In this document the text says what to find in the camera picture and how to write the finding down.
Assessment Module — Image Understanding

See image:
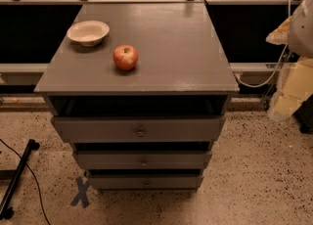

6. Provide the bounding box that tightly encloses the grey drawer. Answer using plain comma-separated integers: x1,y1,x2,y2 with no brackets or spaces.
89,175,203,190
52,116,225,143
73,151,211,169

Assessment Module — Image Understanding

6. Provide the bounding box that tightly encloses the grey top drawer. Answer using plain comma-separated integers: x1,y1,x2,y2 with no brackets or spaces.
52,116,225,143

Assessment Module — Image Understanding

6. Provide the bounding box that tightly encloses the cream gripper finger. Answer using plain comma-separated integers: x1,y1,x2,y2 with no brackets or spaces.
267,57,313,121
266,18,291,45

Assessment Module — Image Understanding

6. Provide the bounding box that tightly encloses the white ceramic bowl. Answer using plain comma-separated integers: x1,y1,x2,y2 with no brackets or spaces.
67,21,110,47

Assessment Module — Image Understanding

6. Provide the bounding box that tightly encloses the white cable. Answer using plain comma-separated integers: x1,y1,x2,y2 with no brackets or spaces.
234,0,292,89

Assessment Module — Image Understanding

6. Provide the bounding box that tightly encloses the blue tape cross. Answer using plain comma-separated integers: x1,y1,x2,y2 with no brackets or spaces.
70,176,90,208

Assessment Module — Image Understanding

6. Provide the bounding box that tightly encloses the black floor cable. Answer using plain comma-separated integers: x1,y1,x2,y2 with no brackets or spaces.
0,138,52,225

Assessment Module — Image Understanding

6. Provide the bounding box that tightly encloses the grey bottom drawer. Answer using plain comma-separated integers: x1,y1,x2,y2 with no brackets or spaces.
89,175,203,190

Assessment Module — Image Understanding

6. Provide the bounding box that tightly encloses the grey middle drawer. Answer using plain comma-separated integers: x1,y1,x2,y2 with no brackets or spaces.
73,151,211,169

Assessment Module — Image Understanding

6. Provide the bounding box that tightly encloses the grey drawer cabinet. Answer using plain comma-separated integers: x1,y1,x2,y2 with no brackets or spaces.
35,3,239,180

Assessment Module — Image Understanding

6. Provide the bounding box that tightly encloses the red apple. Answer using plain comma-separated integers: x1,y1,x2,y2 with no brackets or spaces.
112,45,138,71

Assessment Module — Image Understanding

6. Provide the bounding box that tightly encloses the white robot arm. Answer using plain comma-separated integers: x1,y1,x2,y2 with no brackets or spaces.
266,0,313,121

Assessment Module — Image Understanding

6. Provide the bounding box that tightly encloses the black tripod leg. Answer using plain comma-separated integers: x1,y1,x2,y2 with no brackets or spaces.
0,139,40,220

